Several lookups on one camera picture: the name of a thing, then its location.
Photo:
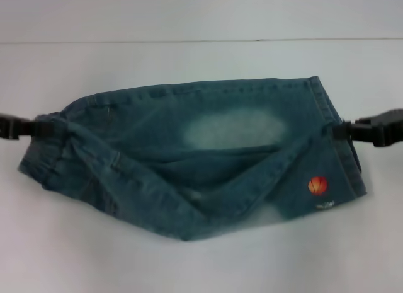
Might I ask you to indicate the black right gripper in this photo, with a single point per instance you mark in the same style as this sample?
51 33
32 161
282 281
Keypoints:
392 132

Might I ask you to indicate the blue denim shorts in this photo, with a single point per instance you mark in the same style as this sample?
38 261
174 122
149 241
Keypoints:
189 167

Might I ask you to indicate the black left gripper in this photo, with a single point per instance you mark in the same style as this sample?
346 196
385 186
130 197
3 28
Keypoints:
9 130

